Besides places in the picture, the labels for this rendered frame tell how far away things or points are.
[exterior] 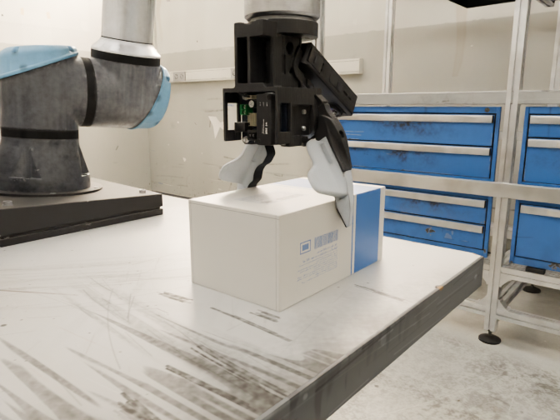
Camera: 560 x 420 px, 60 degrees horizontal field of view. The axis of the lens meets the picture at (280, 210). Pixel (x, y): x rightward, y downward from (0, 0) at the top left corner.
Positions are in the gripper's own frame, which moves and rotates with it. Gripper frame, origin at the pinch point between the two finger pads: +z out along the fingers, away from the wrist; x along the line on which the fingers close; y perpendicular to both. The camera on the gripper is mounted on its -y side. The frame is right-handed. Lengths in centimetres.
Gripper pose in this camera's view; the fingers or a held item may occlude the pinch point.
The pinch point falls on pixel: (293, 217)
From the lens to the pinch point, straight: 53.6
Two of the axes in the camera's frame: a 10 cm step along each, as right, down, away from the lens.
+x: 7.8, 1.3, -6.1
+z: 0.0, 9.8, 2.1
